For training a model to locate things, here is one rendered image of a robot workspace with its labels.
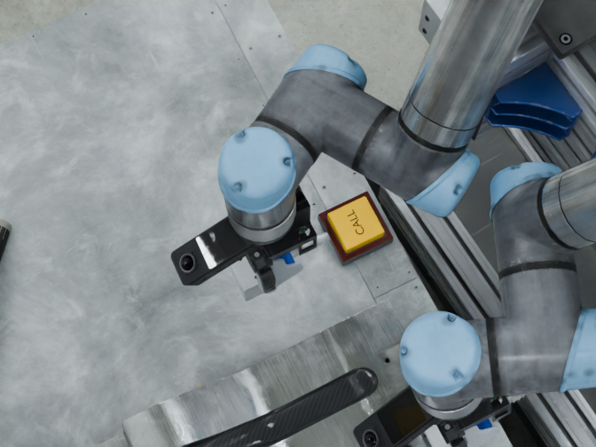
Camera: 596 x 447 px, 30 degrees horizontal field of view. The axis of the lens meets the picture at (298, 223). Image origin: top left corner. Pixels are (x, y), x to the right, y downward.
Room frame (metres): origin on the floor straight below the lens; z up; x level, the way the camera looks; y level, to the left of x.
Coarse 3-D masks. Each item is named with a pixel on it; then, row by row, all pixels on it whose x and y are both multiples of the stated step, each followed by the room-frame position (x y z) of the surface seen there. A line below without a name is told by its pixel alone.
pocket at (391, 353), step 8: (392, 344) 0.29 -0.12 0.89; (384, 352) 0.28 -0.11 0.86; (392, 352) 0.28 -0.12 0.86; (384, 360) 0.27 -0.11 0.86; (392, 360) 0.27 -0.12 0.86; (392, 368) 0.26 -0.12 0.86; (400, 368) 0.26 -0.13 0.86; (392, 376) 0.25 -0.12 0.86; (400, 376) 0.25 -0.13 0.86; (400, 384) 0.24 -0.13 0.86
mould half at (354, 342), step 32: (352, 320) 0.32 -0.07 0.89; (384, 320) 0.32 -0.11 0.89; (288, 352) 0.28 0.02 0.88; (320, 352) 0.28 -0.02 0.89; (352, 352) 0.28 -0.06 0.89; (224, 384) 0.24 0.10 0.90; (256, 384) 0.24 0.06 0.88; (288, 384) 0.24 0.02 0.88; (320, 384) 0.24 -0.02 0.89; (384, 384) 0.23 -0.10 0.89; (160, 416) 0.20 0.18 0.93; (192, 416) 0.20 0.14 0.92; (224, 416) 0.20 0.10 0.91; (256, 416) 0.20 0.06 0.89; (352, 416) 0.20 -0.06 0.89
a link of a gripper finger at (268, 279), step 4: (264, 268) 0.35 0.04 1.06; (268, 268) 0.35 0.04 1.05; (260, 272) 0.34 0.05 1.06; (264, 272) 0.34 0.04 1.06; (268, 272) 0.34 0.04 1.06; (272, 272) 0.34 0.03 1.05; (260, 276) 0.34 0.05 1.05; (264, 276) 0.34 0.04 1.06; (268, 276) 0.34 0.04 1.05; (272, 276) 0.34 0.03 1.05; (264, 280) 0.33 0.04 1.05; (268, 280) 0.33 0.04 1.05; (272, 280) 0.34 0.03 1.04; (264, 284) 0.33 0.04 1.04; (268, 284) 0.33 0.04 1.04; (272, 284) 0.33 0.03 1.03; (264, 288) 0.33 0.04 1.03; (268, 288) 0.33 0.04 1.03; (272, 288) 0.34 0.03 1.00; (264, 292) 0.33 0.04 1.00
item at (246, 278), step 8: (312, 240) 0.41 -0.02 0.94; (320, 240) 0.41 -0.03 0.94; (328, 240) 0.42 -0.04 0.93; (296, 248) 0.40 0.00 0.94; (280, 256) 0.39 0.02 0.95; (288, 256) 0.39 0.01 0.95; (232, 264) 0.38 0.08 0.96; (240, 264) 0.38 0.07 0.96; (248, 264) 0.38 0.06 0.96; (232, 272) 0.38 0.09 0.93; (240, 272) 0.37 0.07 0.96; (248, 272) 0.37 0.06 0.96; (240, 280) 0.36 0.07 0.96; (248, 280) 0.36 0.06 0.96; (256, 280) 0.36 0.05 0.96; (240, 288) 0.36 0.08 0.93; (248, 288) 0.35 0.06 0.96; (256, 288) 0.35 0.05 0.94; (248, 296) 0.35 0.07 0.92
